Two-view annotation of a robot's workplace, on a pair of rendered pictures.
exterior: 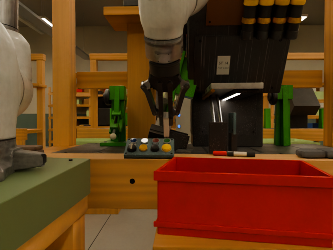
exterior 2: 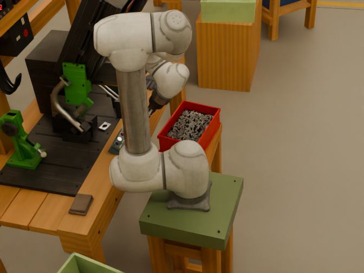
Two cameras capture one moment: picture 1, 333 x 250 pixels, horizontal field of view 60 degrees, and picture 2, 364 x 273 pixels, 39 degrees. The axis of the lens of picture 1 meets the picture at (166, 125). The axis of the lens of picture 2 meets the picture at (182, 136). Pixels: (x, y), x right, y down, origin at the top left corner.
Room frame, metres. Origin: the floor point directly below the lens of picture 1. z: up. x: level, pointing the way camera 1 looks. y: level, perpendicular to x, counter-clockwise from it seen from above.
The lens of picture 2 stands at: (0.09, 1.82, 2.54)
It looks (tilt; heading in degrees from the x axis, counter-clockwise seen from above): 40 degrees down; 286
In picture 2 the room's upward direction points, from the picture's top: 4 degrees counter-clockwise
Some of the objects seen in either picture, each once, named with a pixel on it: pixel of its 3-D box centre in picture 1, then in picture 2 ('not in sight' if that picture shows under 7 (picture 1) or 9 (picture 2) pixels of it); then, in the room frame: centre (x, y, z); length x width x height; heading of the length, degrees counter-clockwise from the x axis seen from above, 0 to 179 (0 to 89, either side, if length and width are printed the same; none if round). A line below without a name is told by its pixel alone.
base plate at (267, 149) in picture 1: (202, 150); (83, 115); (1.19, -0.15, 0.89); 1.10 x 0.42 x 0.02; 88
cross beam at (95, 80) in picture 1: (197, 80); (4, 53); (1.56, -0.17, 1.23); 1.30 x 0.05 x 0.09; 88
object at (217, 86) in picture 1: (226, 93); (99, 73); (1.09, -0.23, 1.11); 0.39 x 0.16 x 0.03; 178
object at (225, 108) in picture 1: (224, 107); (61, 73); (1.32, -0.26, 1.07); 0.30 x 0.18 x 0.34; 88
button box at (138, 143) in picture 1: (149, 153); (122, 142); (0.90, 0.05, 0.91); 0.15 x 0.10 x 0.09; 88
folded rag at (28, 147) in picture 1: (24, 150); (80, 204); (0.95, 0.47, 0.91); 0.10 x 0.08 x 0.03; 89
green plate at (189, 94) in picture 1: (185, 80); (78, 80); (1.13, -0.07, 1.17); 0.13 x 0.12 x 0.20; 88
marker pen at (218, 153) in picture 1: (233, 154); not in sight; (0.91, -0.21, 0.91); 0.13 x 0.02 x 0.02; 73
